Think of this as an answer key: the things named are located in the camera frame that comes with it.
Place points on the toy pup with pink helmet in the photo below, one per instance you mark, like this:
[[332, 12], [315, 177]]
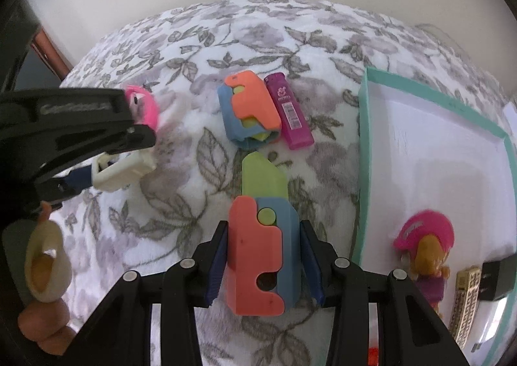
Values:
[[424, 228]]

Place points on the grey floral blanket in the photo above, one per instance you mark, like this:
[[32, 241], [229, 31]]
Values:
[[282, 26]]

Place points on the white box with teal rim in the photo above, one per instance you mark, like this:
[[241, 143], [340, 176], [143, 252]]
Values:
[[436, 147]]

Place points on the pink plastic toy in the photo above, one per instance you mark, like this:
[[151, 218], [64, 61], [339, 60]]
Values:
[[147, 111]]

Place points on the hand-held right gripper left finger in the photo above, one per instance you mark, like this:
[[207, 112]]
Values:
[[218, 265]]

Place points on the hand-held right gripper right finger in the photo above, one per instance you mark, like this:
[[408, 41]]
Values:
[[313, 269]]

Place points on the person's left hand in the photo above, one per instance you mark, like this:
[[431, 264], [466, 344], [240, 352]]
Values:
[[44, 269]]

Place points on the magenta lighter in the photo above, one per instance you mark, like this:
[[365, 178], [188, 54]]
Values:
[[289, 111]]

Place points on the red and white small bottle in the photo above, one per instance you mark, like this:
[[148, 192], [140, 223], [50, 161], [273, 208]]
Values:
[[374, 356]]

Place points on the brown wooden furniture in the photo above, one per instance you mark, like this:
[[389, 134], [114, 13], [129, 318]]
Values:
[[50, 54]]

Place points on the green blade toy knife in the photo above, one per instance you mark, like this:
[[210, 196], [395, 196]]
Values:
[[254, 253]]

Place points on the pink and cream toy purse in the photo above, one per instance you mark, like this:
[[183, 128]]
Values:
[[121, 174]]

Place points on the black toy car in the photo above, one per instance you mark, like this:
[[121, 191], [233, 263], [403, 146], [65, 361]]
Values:
[[499, 279]]

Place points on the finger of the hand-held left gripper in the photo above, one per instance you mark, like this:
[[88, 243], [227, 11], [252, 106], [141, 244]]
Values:
[[76, 180], [133, 137]]

